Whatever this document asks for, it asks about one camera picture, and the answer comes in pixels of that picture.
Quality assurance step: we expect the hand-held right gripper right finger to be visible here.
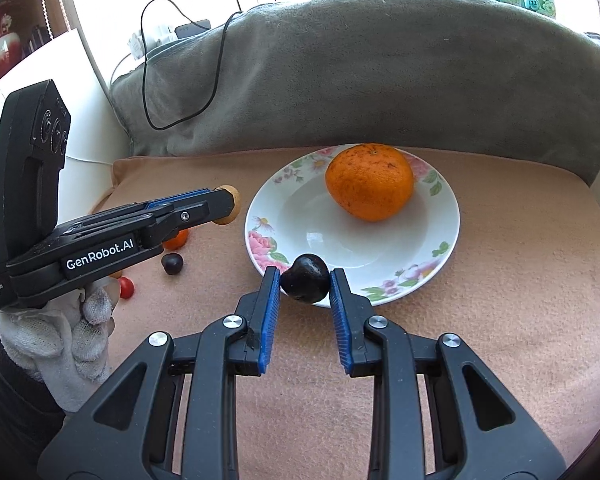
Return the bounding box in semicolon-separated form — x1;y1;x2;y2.
329;269;566;480

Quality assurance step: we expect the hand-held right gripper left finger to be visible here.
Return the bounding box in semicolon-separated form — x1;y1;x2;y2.
37;266;281;480

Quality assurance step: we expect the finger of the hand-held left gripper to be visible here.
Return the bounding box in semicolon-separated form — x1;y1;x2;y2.
141;187;238;250
75;189;212;232

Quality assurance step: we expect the small orange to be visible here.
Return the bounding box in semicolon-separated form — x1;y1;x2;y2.
162;228;189;251

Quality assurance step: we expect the small brown fruit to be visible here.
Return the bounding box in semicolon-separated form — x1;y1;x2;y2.
215;185;241;225

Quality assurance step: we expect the dark chestnut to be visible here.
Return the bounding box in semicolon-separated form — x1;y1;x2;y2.
280;254;329;304

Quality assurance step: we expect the white floral plate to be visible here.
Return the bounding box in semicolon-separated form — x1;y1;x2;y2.
244;144;462;308

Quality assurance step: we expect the person's left forearm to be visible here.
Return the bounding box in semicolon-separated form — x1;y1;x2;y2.
0;325;67;461

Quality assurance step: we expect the person's left hand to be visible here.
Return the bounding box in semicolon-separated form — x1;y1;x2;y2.
0;280;118;413

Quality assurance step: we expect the large orange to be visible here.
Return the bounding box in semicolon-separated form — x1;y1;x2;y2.
325;143;415;223

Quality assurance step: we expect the white power strip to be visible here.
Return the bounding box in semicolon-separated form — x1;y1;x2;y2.
129;24;181;57

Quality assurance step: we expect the dark power bank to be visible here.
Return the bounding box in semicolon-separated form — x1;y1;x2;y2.
174;18;214;41

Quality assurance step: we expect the peach blanket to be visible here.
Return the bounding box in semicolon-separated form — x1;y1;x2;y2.
87;146;600;467

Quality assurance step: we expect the grey cushion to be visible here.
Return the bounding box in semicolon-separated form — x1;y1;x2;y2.
109;0;600;186

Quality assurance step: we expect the white cable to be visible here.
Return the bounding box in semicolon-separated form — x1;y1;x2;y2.
65;154;115;166

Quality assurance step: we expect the black cable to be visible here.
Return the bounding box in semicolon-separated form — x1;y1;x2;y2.
140;0;242;131

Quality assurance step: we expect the beaded blind cord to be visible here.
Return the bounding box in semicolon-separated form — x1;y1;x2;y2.
34;0;54;41

